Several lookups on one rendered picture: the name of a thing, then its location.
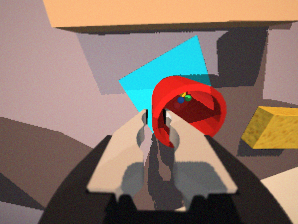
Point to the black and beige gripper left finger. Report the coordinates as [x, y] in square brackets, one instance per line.
[114, 167]

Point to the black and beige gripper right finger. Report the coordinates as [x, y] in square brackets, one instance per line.
[204, 167]

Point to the yellow sponge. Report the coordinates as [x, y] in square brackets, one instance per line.
[272, 128]

